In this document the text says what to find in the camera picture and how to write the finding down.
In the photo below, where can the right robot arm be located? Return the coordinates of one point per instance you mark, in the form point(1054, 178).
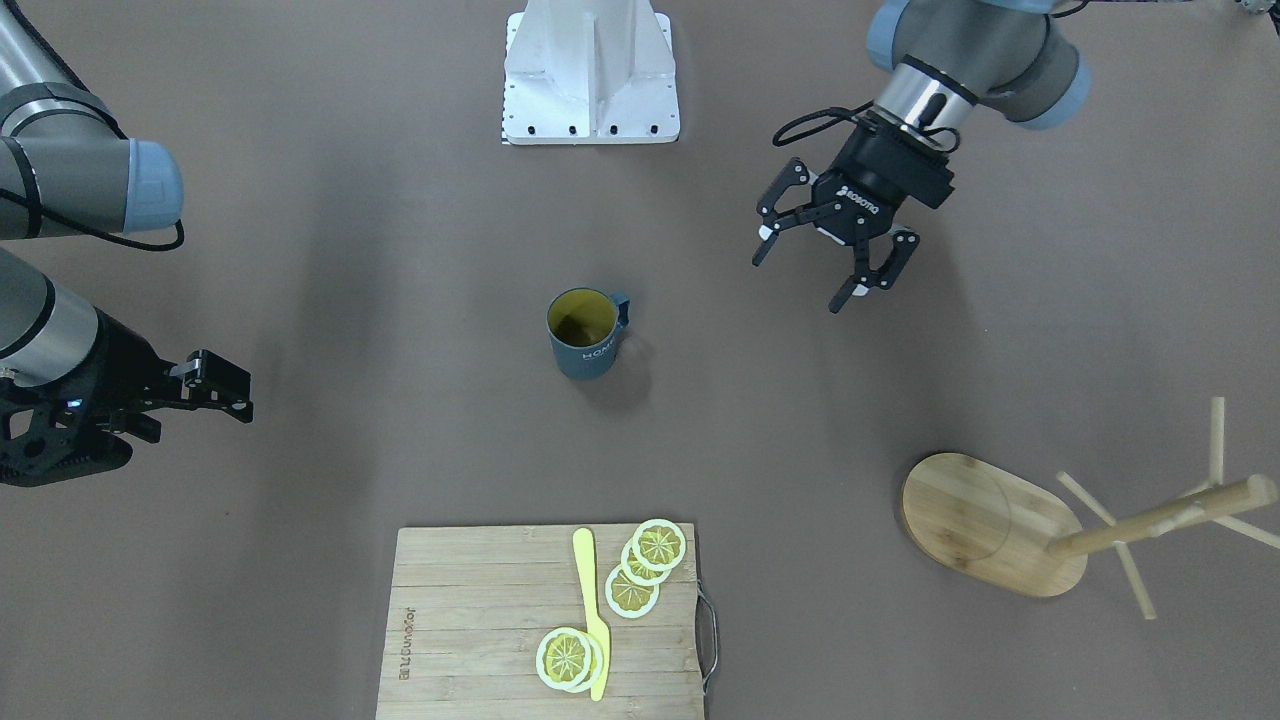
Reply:
point(68, 169)

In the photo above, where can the wooden cutting board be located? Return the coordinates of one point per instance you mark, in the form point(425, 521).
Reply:
point(468, 607)

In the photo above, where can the lemon slice single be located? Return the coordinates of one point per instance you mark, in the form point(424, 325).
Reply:
point(569, 660)

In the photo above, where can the wooden cup storage rack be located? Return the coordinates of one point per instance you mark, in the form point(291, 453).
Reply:
point(970, 516)

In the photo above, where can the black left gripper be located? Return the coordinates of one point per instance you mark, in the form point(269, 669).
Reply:
point(886, 172)

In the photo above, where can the lemon slice middle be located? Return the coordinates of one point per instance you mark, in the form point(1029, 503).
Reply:
point(638, 573)

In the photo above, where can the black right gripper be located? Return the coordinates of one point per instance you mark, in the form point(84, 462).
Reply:
point(122, 362)

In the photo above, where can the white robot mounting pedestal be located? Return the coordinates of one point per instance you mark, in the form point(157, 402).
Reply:
point(589, 73)

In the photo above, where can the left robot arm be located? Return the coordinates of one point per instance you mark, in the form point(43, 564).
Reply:
point(945, 58)

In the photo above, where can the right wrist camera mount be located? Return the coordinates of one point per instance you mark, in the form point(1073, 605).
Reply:
point(53, 433)

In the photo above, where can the blue-grey HOME mug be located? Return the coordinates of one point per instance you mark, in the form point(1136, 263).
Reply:
point(585, 327)

